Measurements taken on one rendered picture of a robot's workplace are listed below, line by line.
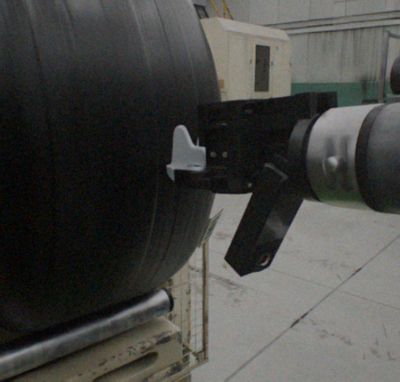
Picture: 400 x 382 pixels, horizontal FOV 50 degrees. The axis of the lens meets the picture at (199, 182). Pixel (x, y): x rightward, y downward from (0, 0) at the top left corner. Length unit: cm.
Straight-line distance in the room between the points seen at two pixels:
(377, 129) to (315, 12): 1249
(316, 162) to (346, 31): 1202
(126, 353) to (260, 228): 39
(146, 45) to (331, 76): 1192
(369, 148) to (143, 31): 30
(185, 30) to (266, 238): 28
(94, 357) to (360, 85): 1152
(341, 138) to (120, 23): 29
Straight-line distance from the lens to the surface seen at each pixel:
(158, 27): 52
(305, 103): 33
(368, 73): 1200
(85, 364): 69
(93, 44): 46
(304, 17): 1290
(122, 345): 72
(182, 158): 44
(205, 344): 160
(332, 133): 30
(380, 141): 28
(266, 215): 36
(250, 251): 38
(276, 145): 36
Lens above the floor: 126
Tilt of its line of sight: 12 degrees down
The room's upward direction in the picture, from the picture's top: straight up
